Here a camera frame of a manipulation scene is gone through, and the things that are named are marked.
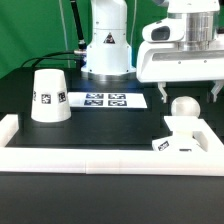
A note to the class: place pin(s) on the white lamp bulb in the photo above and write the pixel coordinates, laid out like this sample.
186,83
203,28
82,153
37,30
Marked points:
185,106

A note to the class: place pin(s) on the white lamp base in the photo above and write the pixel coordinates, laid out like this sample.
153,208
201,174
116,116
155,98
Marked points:
183,138

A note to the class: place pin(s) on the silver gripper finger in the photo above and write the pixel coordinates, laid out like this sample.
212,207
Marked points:
161,87
218,85

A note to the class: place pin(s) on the white U-shaped fence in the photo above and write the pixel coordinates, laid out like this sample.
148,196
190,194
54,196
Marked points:
208,161

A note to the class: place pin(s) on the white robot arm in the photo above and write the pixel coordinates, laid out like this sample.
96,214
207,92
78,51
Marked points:
109,56

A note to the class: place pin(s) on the white lamp shade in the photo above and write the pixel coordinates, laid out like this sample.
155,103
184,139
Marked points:
50,101

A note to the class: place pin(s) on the white marker sheet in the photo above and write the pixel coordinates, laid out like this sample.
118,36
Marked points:
107,100

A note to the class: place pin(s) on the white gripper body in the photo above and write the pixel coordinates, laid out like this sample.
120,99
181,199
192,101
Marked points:
163,58

